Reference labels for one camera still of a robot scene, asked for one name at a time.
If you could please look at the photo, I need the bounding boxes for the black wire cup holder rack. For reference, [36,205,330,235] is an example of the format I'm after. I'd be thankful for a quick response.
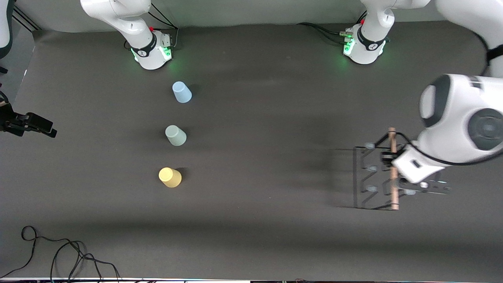
[354,128,417,211]

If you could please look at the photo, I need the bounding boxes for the mint green plastic cup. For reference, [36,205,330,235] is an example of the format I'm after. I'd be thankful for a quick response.
[165,125,187,147]

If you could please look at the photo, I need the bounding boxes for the yellow plastic cup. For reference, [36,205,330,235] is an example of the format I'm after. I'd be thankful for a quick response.
[158,167,182,188]

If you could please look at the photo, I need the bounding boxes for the light blue plastic cup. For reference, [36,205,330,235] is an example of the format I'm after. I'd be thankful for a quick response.
[172,81,193,104]

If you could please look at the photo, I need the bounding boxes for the thin black loose cable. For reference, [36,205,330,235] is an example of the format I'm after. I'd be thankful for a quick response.
[0,225,40,279]
[37,236,120,283]

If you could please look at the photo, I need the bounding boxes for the black left arm base cables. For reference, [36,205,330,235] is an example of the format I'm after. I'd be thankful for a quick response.
[297,22,352,44]

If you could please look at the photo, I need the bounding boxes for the black arm base cables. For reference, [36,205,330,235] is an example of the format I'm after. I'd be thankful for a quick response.
[145,2,180,50]
[297,22,352,44]

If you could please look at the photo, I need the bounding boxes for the black right arm base cables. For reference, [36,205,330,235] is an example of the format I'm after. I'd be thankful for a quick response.
[145,2,180,50]

